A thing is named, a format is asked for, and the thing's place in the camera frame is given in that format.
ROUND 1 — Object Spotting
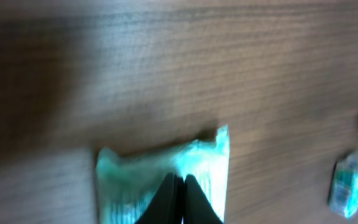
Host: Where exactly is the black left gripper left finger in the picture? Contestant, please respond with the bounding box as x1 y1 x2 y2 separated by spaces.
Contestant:
135 174 184 224

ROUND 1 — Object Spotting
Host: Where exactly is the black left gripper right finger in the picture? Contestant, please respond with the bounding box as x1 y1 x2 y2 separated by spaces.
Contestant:
183 175 223 224

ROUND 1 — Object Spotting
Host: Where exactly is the teal wet wipes pack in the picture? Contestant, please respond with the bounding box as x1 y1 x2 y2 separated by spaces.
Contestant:
95 126 230 224

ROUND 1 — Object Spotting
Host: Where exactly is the small teal tissue pack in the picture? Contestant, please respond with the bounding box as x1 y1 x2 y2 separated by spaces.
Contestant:
328 151 358 219

